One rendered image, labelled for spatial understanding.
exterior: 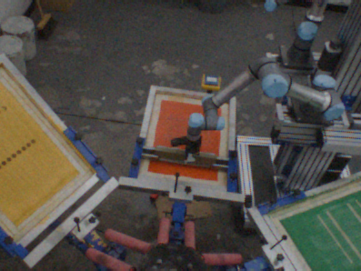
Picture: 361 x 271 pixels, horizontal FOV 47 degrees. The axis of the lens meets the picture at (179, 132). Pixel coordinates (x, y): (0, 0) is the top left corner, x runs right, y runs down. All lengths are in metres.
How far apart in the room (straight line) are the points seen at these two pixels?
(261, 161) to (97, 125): 1.52
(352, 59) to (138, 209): 1.93
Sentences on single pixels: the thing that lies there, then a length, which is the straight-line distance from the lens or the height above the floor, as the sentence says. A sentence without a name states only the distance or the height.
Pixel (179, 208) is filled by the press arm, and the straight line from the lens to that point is 2.22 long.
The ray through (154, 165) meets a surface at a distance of 2.47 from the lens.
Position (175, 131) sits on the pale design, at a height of 0.95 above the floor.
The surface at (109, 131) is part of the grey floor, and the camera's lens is 3.91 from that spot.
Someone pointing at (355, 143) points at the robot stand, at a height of 1.17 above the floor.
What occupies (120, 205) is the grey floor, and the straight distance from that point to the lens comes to 3.44.
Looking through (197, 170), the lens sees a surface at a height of 0.95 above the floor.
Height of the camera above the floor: 2.92
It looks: 48 degrees down
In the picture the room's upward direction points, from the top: 8 degrees clockwise
